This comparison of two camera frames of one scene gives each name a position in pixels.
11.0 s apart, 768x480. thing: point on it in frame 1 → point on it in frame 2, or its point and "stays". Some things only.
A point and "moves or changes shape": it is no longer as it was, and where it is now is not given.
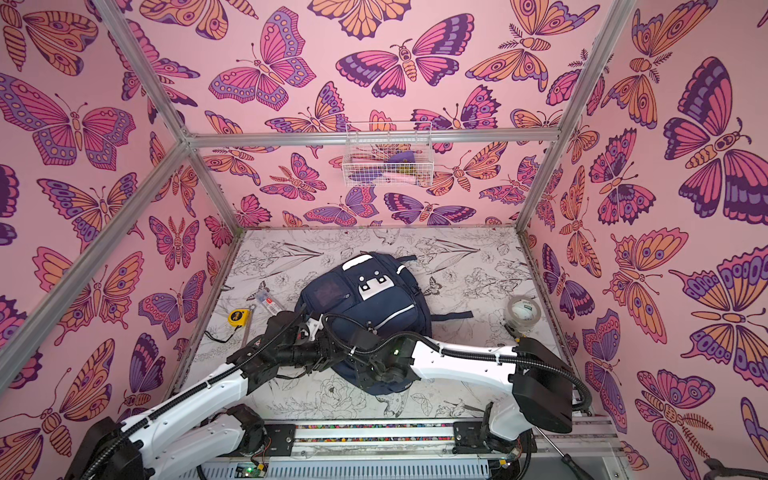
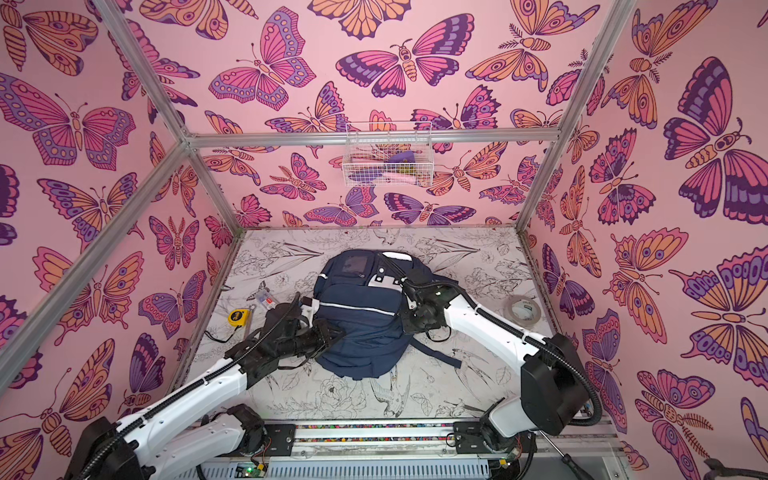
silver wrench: (252, 308) stays
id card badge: (266, 300) stays
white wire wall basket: (388, 154) stays
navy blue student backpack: (363, 296) moves or changes shape
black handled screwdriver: (573, 466) stays
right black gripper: (358, 346) → (417, 313)
